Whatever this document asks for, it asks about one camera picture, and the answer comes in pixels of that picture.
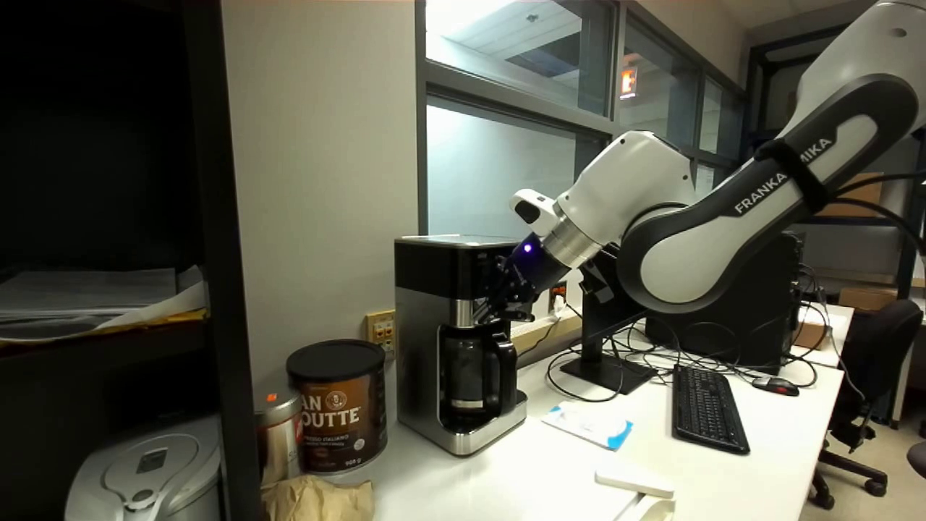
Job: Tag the red lit sign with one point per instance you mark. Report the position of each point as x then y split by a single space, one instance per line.
633 81

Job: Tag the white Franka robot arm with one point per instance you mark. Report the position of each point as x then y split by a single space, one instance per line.
733 221

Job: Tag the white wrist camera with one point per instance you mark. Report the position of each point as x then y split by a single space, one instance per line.
538 205

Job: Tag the beige baseboard heater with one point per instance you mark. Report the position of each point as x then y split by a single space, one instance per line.
539 337

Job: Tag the black and silver coffee maker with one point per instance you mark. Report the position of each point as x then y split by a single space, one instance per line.
425 327

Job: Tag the stack of white papers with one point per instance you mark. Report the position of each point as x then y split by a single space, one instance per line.
89 300

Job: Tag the white round kitchen appliance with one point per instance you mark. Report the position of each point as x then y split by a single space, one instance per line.
147 472

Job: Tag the black monitor stand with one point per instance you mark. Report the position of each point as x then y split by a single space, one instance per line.
609 372

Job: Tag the brown Van Houtte coffee can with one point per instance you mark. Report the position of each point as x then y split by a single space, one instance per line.
337 415

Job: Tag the black office chair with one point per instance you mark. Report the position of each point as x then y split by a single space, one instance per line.
878 357

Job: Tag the dark window frame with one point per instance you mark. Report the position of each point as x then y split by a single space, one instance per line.
503 90

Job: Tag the black computer keyboard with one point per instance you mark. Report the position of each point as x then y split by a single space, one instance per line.
710 409

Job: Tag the blue and white paper packet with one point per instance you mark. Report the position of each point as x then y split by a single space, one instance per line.
590 423

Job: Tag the black shelving unit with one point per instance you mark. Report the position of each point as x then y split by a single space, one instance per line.
96 145

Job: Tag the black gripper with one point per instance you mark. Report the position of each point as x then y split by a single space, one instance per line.
533 265

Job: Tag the black computer mouse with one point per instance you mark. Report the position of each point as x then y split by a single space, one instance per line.
781 385

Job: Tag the beige wall outlet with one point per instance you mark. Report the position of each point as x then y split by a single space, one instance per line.
380 330

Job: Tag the black computer monitor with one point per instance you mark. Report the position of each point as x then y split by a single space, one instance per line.
743 327

